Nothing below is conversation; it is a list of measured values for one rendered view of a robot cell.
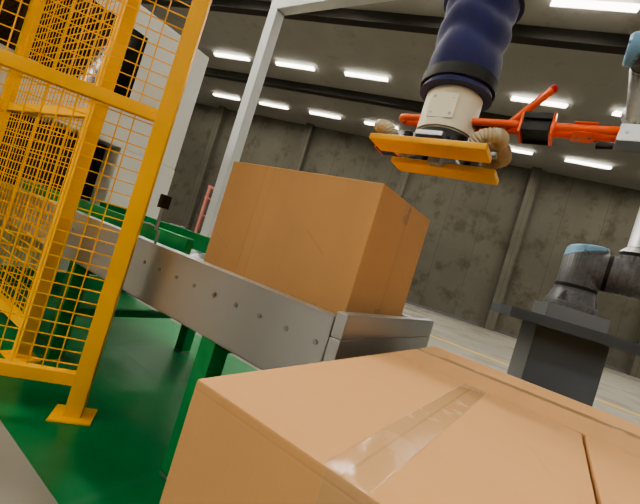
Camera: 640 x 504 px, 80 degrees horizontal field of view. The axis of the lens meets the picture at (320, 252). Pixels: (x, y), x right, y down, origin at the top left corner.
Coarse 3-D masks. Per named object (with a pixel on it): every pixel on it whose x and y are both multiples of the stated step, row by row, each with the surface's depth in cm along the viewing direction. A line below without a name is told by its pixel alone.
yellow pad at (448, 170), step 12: (408, 168) 132; (420, 168) 128; (432, 168) 124; (444, 168) 121; (456, 168) 118; (468, 168) 117; (480, 168) 115; (468, 180) 125; (480, 180) 121; (492, 180) 118
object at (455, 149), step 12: (408, 132) 112; (384, 144) 115; (396, 144) 112; (408, 144) 109; (420, 144) 106; (432, 144) 104; (444, 144) 102; (456, 144) 100; (468, 144) 99; (480, 144) 97; (432, 156) 113; (444, 156) 110; (456, 156) 107; (468, 156) 104; (480, 156) 101
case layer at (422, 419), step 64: (256, 384) 46; (320, 384) 53; (384, 384) 63; (448, 384) 77; (512, 384) 99; (192, 448) 42; (256, 448) 37; (320, 448) 36; (384, 448) 40; (448, 448) 45; (512, 448) 51; (576, 448) 60
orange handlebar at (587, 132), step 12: (408, 120) 122; (480, 120) 110; (492, 120) 108; (504, 120) 106; (516, 120) 105; (516, 132) 108; (564, 132) 102; (576, 132) 97; (588, 132) 96; (600, 132) 95; (612, 132) 93
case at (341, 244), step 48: (240, 192) 129; (288, 192) 117; (336, 192) 107; (384, 192) 101; (240, 240) 125; (288, 240) 114; (336, 240) 105; (384, 240) 107; (288, 288) 111; (336, 288) 102; (384, 288) 115
